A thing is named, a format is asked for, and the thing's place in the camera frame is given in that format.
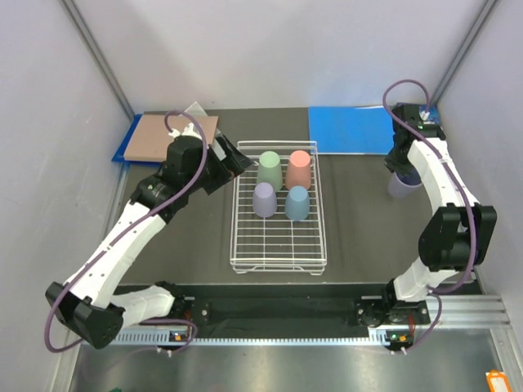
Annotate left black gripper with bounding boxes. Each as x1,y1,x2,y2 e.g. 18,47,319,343
185,134,254,194

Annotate purple cup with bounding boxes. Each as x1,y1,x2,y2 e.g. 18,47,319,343
387,171,422,198
253,182,278,218

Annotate green cup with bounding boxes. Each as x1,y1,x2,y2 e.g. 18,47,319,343
257,151,283,192

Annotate pink cup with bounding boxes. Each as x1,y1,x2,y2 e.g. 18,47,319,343
285,150,311,189

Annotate blue cup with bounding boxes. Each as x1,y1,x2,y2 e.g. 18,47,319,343
284,185,311,221

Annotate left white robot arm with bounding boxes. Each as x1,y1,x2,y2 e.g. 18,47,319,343
45,126,253,349

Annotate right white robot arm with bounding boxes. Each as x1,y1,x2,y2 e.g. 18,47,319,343
381,104,497,323

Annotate Jane Eyre paperback book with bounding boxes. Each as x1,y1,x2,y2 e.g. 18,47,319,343
418,105,440,125

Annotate brown cardboard board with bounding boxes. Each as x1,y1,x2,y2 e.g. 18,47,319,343
122,114,218,163

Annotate blue folder under board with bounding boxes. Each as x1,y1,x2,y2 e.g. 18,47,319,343
111,114,142,163

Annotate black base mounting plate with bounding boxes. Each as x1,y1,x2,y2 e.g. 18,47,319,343
159,282,430,327

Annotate orange tag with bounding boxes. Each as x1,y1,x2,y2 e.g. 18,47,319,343
485,370,512,392

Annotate white wire dish rack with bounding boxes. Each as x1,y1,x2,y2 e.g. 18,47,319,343
230,140,327,275

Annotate grey slotted cable duct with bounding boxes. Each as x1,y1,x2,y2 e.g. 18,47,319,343
81,328,413,347

